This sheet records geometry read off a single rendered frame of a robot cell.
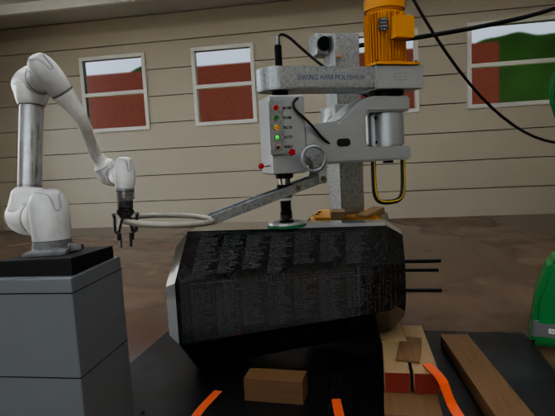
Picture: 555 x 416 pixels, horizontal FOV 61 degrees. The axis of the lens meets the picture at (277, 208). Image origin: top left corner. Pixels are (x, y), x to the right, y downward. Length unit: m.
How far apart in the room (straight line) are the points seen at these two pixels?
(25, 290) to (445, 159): 7.69
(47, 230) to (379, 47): 1.96
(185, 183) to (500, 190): 5.73
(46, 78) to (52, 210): 0.57
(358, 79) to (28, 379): 2.13
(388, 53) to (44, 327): 2.21
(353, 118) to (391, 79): 0.31
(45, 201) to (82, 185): 8.04
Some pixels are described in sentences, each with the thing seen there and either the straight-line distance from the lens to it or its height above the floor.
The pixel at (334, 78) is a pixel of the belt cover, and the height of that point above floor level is 1.62.
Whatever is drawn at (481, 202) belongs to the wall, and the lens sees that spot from 9.06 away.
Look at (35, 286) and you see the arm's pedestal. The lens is 2.06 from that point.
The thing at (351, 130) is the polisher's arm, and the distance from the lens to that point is 2.70.
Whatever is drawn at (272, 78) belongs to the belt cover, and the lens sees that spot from 2.57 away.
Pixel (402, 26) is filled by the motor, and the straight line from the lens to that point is 2.87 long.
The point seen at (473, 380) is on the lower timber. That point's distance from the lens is 2.60.
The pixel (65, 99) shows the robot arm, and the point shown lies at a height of 1.51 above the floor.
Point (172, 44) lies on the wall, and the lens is 9.53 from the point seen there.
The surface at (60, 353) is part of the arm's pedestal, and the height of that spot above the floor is 0.50.
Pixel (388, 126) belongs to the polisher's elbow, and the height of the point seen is 1.36.
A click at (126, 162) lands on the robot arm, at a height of 1.23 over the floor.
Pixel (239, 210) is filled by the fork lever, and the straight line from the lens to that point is 2.53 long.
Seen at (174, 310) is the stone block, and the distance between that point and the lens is 2.62.
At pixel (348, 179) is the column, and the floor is 1.03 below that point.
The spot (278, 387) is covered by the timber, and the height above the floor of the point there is 0.10.
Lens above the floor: 1.21
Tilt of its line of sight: 6 degrees down
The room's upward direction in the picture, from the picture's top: 3 degrees counter-clockwise
